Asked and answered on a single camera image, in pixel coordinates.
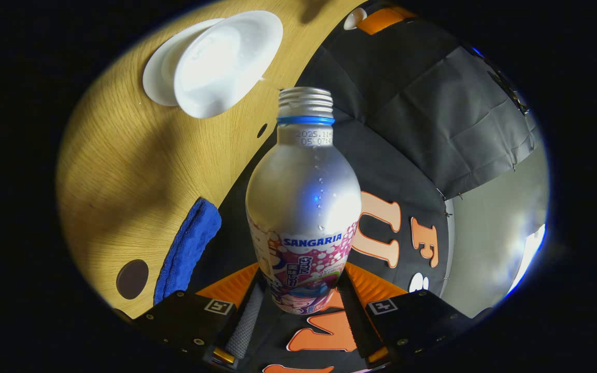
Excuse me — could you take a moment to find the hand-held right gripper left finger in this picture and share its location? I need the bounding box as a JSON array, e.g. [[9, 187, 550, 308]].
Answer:
[[133, 262, 267, 369]]

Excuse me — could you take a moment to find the silver water bottle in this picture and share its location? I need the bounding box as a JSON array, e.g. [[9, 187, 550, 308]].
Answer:
[[245, 87, 362, 315]]

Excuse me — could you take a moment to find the white saucer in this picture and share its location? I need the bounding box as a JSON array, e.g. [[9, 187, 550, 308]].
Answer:
[[142, 18, 226, 107]]

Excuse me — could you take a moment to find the dark round coaster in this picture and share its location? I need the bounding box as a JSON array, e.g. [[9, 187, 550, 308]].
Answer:
[[116, 259, 150, 300]]

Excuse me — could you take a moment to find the white teacup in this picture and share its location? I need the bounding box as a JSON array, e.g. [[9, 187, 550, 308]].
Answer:
[[174, 10, 283, 119]]

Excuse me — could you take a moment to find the blue towel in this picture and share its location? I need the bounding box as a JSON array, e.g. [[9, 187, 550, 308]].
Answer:
[[153, 198, 222, 305]]

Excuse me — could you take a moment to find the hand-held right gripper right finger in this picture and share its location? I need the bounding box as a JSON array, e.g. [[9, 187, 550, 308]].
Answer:
[[337, 262, 492, 367]]

